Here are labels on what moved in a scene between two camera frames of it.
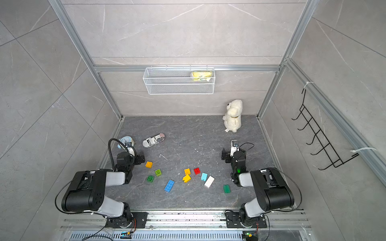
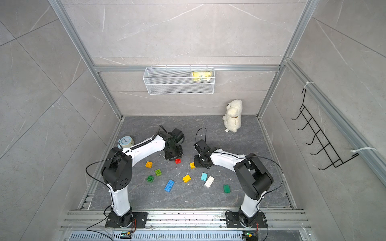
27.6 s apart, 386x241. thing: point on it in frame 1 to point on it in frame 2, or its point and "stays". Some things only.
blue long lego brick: (169, 186) stays
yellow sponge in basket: (201, 75) stays
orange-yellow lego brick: (149, 164) stays
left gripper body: (135, 160) to (176, 153)
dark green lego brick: (150, 178) stays
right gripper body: (229, 159) to (199, 161)
